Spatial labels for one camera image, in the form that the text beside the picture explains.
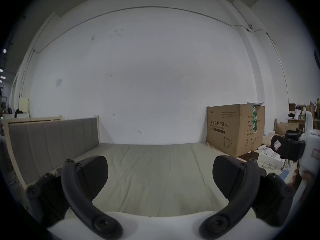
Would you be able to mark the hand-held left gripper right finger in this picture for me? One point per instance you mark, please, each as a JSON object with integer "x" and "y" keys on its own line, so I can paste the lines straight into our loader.
{"x": 246, "y": 196}

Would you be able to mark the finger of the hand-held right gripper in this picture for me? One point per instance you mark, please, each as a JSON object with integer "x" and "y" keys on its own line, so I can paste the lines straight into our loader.
{"x": 293, "y": 134}
{"x": 290, "y": 147}

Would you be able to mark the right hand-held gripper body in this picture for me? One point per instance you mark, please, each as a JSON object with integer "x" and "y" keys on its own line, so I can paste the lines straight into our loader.
{"x": 312, "y": 146}

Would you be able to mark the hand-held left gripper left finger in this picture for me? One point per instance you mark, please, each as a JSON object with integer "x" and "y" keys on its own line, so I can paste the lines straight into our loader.
{"x": 75, "y": 196}

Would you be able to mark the person's right hand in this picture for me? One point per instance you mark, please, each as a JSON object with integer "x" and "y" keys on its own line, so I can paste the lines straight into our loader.
{"x": 307, "y": 180}

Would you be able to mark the small cardboard carton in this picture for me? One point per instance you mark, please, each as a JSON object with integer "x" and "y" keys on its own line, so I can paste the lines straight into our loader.
{"x": 286, "y": 128}

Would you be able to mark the cluttered wooden table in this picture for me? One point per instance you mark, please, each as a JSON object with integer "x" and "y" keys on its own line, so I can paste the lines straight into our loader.
{"x": 300, "y": 115}

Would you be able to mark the open white box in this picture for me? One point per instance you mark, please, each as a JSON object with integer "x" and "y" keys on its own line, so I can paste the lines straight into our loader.
{"x": 271, "y": 156}

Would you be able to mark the grey padded headboard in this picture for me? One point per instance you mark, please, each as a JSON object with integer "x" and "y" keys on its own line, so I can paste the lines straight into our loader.
{"x": 50, "y": 144}

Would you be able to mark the large cardboard carton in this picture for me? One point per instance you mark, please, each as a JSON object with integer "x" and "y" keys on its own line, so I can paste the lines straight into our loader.
{"x": 230, "y": 129}

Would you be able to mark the bed with beige sheet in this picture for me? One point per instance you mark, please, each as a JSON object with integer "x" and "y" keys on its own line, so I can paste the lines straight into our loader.
{"x": 155, "y": 174}

